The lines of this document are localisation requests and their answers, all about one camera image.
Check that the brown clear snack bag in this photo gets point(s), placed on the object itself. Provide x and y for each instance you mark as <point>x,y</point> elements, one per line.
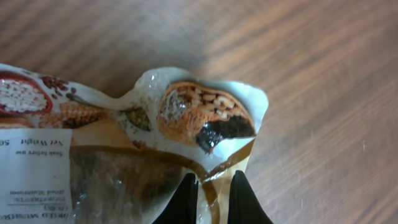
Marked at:
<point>71,154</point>

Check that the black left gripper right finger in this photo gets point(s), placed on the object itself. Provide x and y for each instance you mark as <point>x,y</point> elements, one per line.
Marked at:
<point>244,207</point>

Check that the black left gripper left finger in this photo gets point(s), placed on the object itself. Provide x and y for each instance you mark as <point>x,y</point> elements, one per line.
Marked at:
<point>182,207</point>

